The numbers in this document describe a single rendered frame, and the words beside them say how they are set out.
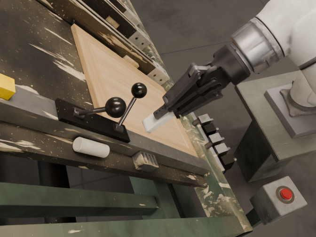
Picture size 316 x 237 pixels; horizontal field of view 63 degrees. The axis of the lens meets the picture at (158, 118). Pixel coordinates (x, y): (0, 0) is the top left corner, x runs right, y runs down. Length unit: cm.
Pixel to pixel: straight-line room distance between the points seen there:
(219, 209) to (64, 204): 67
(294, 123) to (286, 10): 103
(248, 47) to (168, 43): 248
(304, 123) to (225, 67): 104
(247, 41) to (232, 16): 295
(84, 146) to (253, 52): 36
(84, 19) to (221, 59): 60
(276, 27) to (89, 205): 48
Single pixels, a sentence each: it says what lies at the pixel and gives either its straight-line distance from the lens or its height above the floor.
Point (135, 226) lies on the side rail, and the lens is 50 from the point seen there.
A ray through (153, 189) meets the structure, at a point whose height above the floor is 113.
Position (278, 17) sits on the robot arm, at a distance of 49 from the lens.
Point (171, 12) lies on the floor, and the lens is 338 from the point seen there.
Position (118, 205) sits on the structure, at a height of 127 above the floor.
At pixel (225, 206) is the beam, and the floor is 90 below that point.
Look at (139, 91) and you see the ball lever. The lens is 59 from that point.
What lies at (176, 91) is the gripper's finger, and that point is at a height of 151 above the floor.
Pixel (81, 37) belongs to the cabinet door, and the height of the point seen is 134.
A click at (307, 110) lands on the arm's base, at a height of 84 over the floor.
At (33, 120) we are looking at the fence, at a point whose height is 152.
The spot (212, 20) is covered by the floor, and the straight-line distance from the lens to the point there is 331.
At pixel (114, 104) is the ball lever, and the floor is 154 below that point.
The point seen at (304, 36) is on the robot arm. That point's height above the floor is 163.
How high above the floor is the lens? 189
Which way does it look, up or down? 56 degrees down
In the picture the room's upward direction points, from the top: straight up
